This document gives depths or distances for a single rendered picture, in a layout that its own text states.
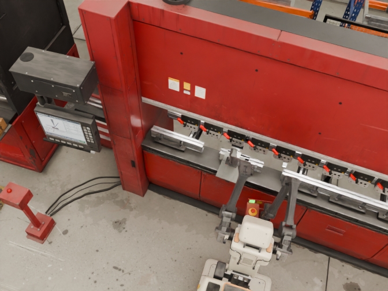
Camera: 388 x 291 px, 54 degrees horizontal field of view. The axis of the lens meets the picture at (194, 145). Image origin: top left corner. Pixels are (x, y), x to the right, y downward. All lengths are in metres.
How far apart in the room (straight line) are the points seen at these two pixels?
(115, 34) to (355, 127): 1.66
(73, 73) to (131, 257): 2.04
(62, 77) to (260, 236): 1.65
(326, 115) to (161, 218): 2.15
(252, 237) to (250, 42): 1.25
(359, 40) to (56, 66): 1.89
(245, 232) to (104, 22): 1.61
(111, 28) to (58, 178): 2.41
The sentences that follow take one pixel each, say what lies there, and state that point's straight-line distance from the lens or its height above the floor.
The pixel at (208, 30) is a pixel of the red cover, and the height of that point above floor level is 2.23.
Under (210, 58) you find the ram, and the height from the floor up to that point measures 2.01.
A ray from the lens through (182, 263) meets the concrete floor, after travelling 3.91.
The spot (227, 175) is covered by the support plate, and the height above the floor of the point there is 1.00.
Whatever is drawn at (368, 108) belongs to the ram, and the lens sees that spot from 2.59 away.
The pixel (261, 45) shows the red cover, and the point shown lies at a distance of 2.37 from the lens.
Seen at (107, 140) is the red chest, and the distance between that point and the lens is 4.28.
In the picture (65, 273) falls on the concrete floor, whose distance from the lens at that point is 4.04.
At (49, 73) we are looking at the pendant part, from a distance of 2.68.
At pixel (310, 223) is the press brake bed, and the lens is 3.67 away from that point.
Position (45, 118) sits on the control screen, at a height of 1.52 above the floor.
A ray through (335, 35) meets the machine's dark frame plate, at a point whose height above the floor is 2.30.
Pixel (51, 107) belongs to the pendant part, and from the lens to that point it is 2.99.
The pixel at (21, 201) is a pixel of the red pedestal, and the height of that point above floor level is 0.79.
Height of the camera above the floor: 3.72
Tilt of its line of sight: 55 degrees down
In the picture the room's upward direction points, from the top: 3 degrees clockwise
